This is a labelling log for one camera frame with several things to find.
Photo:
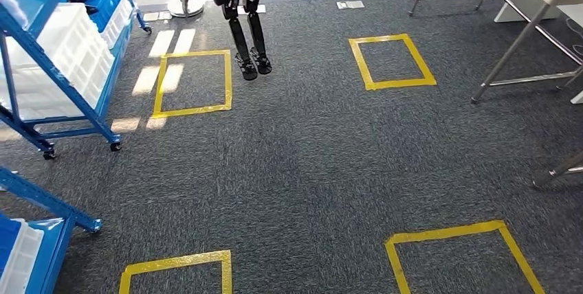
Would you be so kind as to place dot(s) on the yellow floor tape square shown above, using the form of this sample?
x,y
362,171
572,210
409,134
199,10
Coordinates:
x,y
396,84
446,233
182,262
191,111

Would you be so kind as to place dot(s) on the black humanoid robot leg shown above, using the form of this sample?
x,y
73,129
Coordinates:
x,y
239,39
258,32

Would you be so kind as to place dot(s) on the silver floor socket plate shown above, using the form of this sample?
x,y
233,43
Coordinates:
x,y
157,15
350,5
260,9

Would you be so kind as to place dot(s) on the white plastic crate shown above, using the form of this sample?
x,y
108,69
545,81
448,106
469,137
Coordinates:
x,y
119,19
23,260
64,32
82,82

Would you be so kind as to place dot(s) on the white partition board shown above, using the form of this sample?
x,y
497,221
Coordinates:
x,y
514,10

